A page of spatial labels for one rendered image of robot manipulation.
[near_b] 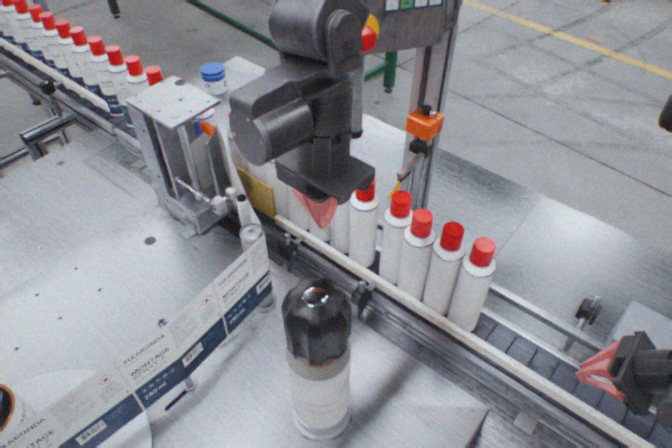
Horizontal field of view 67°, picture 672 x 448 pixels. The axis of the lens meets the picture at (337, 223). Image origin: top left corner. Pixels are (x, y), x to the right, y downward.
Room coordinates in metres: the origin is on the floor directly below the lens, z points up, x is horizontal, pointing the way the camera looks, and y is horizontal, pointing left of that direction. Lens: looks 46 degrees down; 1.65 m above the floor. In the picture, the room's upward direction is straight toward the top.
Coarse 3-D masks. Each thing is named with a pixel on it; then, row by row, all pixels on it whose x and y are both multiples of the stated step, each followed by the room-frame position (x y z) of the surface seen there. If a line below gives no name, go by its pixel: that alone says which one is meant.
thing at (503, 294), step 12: (492, 288) 0.52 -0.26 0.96; (504, 300) 0.50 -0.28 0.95; (516, 300) 0.49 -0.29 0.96; (528, 312) 0.47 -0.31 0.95; (540, 312) 0.47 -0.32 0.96; (552, 324) 0.45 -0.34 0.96; (564, 324) 0.45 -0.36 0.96; (576, 336) 0.42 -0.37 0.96; (588, 336) 0.42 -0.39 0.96; (588, 348) 0.41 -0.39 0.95; (600, 348) 0.40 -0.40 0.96
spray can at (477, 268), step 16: (480, 240) 0.51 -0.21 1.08; (464, 256) 0.52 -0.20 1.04; (480, 256) 0.49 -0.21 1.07; (464, 272) 0.49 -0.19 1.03; (480, 272) 0.48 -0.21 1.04; (464, 288) 0.49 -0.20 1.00; (480, 288) 0.48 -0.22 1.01; (464, 304) 0.48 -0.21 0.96; (480, 304) 0.48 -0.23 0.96; (464, 320) 0.48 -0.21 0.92
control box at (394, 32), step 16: (368, 0) 0.68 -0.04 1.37; (384, 16) 0.69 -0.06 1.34; (400, 16) 0.70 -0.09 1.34; (416, 16) 0.70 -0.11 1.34; (432, 16) 0.71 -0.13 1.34; (384, 32) 0.69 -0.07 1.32; (400, 32) 0.70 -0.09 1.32; (416, 32) 0.70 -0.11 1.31; (432, 32) 0.71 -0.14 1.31; (384, 48) 0.69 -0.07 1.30; (400, 48) 0.70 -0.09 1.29
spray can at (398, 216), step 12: (396, 192) 0.62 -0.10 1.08; (408, 192) 0.62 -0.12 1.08; (396, 204) 0.59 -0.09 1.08; (408, 204) 0.59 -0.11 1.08; (384, 216) 0.61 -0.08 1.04; (396, 216) 0.59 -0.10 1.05; (408, 216) 0.60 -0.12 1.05; (384, 228) 0.60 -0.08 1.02; (396, 228) 0.58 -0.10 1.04; (384, 240) 0.60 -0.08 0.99; (396, 240) 0.58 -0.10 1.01; (384, 252) 0.59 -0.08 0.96; (396, 252) 0.58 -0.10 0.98; (384, 264) 0.59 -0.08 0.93; (396, 264) 0.58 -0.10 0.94; (384, 276) 0.59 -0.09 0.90; (396, 276) 0.58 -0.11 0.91
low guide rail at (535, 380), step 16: (288, 224) 0.71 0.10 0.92; (304, 240) 0.68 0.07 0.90; (336, 256) 0.63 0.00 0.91; (368, 272) 0.59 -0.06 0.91; (384, 288) 0.56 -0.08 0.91; (416, 304) 0.52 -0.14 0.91; (432, 320) 0.49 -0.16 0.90; (448, 320) 0.48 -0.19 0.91; (464, 336) 0.45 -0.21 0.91; (480, 352) 0.43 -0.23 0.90; (496, 352) 0.42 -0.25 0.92; (512, 368) 0.40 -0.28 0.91; (528, 368) 0.39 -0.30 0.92; (544, 384) 0.37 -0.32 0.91; (560, 400) 0.35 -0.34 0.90; (576, 400) 0.34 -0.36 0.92; (592, 416) 0.32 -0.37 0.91; (608, 432) 0.30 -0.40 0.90; (624, 432) 0.29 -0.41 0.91
